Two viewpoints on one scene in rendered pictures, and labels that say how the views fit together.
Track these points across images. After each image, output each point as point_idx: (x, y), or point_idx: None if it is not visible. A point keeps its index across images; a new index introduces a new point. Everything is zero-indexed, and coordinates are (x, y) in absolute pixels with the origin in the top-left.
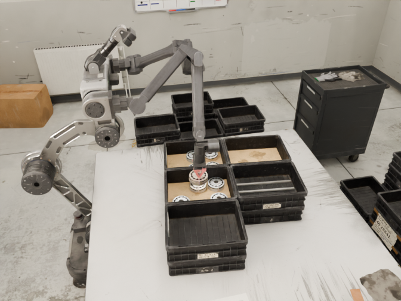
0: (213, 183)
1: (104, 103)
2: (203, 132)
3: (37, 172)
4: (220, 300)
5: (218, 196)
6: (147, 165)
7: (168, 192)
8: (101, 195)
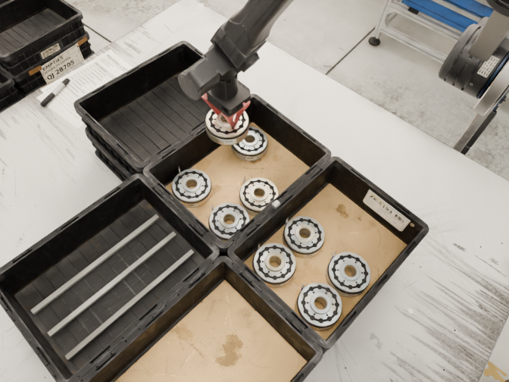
0: (230, 212)
1: None
2: (217, 29)
3: (481, 24)
4: None
5: (195, 186)
6: (437, 244)
7: (297, 158)
8: (409, 137)
